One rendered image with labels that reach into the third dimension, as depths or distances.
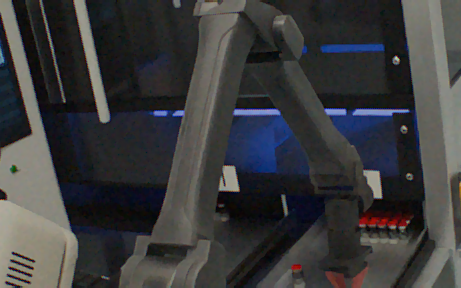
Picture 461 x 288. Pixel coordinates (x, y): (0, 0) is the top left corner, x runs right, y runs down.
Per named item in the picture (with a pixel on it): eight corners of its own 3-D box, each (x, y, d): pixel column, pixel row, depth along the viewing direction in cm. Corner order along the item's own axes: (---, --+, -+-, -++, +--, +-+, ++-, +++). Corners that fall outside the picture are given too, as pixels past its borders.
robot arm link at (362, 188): (308, 162, 142) (355, 163, 138) (331, 146, 152) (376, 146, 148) (314, 229, 145) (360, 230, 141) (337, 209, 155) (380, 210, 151)
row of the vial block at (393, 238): (333, 236, 180) (330, 217, 179) (410, 240, 172) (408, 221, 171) (329, 240, 179) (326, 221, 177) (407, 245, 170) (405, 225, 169)
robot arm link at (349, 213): (318, 197, 142) (350, 197, 139) (332, 186, 148) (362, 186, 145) (322, 235, 143) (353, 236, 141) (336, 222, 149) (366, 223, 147)
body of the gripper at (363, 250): (373, 255, 149) (370, 216, 147) (351, 275, 140) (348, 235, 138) (341, 253, 152) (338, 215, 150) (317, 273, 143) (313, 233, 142)
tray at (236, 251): (203, 215, 203) (200, 202, 202) (297, 222, 191) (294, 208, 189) (124, 281, 175) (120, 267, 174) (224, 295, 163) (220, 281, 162)
